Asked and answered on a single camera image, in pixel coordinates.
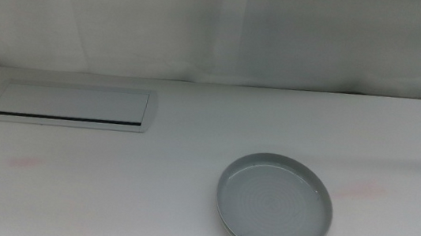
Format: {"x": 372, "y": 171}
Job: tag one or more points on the white curtain backdrop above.
{"x": 205, "y": 26}

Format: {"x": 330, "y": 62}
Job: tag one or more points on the grey shallow bowl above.
{"x": 274, "y": 204}

